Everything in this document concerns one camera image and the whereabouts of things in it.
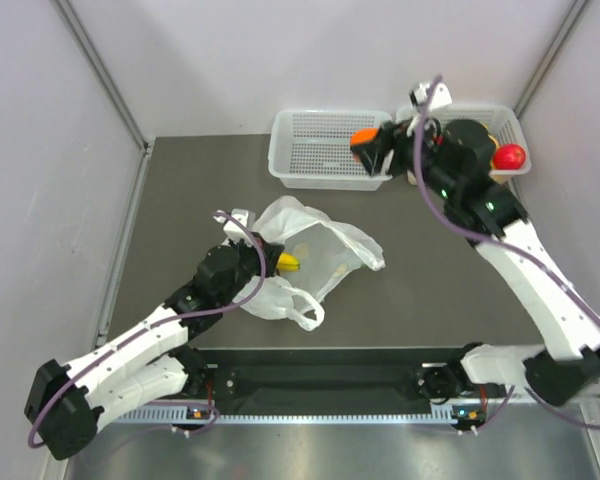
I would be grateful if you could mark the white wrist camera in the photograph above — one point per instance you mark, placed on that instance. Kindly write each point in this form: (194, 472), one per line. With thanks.
(237, 226)
(426, 97)

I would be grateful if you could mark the red apple right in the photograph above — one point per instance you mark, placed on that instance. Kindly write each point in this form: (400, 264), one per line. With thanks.
(509, 157)

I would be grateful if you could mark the white plastic bag with fruit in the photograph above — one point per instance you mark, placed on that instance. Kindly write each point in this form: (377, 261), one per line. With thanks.
(328, 251)

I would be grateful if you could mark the empty white plastic basket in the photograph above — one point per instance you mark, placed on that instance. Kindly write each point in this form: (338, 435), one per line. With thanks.
(309, 149)

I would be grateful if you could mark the yellow banana in bag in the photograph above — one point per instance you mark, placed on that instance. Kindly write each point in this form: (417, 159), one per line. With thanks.
(287, 263)

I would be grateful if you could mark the orange fruit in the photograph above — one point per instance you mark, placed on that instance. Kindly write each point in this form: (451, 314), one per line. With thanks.
(493, 146)

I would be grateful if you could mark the orange tangerine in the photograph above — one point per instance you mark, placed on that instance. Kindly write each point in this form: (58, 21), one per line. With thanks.
(363, 136)

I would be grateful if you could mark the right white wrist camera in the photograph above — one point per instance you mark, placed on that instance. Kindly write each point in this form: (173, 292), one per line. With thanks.
(426, 97)

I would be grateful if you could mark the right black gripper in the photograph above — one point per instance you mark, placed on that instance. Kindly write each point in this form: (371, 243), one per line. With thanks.
(376, 150)

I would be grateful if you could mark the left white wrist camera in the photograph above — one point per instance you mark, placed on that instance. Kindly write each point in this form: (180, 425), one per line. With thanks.
(237, 226)

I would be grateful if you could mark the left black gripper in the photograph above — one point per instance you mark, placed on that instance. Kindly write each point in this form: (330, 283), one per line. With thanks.
(271, 253)

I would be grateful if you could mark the white basket holding fruit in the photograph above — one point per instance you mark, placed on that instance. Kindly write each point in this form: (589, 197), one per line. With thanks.
(510, 125)

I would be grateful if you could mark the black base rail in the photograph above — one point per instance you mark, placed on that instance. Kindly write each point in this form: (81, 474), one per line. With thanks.
(332, 381)

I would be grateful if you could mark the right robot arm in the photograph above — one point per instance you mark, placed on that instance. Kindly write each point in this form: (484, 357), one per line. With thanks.
(497, 226)

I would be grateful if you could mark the grey slotted cable duct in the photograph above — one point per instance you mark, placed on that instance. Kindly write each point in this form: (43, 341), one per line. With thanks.
(447, 414)

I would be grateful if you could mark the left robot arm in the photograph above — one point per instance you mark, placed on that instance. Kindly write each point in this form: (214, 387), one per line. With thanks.
(69, 404)

